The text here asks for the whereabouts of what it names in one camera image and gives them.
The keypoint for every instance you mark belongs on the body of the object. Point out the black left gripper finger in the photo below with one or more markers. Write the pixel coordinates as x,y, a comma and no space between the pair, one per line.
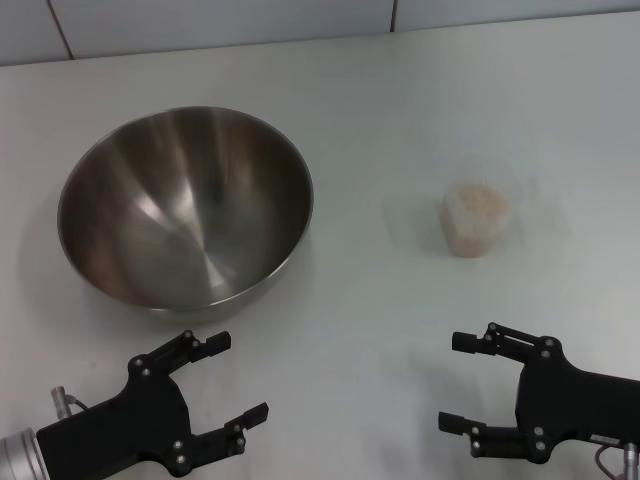
235,430
200,347

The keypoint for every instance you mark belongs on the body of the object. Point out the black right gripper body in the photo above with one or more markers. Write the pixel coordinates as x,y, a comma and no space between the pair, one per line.
585,405

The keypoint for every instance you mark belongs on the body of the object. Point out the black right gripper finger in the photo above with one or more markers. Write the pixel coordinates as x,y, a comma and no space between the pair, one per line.
495,342
480,432

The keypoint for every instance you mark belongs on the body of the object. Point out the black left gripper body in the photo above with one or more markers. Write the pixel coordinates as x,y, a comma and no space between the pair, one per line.
135,420

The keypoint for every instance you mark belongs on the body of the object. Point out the clear plastic cup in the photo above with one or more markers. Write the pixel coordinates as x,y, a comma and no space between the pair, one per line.
475,225

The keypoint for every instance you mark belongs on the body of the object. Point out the white rice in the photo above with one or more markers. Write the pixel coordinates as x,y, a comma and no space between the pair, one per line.
475,220

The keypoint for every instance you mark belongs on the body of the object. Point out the stainless steel mixing bowl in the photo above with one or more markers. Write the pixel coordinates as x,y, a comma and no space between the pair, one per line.
185,210

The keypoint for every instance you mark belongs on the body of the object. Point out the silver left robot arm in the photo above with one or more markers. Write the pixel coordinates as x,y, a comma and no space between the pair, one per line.
20,455

